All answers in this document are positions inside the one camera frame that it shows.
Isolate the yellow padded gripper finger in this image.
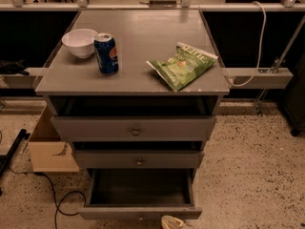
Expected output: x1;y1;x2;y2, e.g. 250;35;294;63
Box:
161;216;186;229

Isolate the grey bottom drawer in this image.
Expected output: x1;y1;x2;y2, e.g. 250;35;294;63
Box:
79;169;202;220

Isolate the grey drawer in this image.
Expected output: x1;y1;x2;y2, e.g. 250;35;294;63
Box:
51;96;215;142
79;169;202;220
73;141;204;169

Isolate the grey middle drawer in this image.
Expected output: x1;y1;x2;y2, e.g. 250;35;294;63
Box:
73;141;204;169

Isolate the grey drawer cabinet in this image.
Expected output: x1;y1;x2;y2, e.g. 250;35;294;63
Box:
36;10;229;169

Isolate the grey top drawer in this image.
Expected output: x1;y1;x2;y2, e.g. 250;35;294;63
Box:
51;96;215;142

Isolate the cardboard box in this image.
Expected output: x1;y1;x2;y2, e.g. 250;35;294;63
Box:
28;107;79;173

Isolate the green chip bag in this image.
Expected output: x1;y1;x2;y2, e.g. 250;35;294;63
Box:
147;42;218;92

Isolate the black stand leg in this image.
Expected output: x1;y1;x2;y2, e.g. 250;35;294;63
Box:
0;128;31;197

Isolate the dark rolling cabinet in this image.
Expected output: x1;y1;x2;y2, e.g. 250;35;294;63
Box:
281;53;305;136

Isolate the blue Pepsi can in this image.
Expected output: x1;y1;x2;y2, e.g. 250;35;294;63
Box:
94;32;118;75

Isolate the white bowl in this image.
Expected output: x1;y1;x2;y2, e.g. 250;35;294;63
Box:
61;29;97;58

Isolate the black floor cable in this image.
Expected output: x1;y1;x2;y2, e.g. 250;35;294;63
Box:
6;165;87;229

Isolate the black object on rail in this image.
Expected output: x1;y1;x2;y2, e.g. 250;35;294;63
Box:
0;60;30;75

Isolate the white cable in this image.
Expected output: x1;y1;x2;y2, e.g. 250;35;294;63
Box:
227;0;267;88

